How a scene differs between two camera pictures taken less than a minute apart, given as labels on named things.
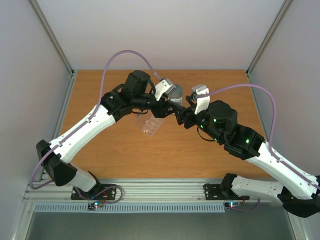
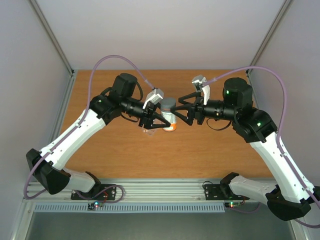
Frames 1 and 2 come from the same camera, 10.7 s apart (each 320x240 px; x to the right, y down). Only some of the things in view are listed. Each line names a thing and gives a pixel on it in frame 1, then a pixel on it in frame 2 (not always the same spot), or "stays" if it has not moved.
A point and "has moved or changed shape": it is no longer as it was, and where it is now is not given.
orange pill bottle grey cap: (175, 95) has moved or changed shape
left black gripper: (161, 111) to (148, 117)
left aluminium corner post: (39, 13) stays
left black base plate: (101, 192) stays
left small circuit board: (92, 206) stays
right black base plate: (218, 192) stays
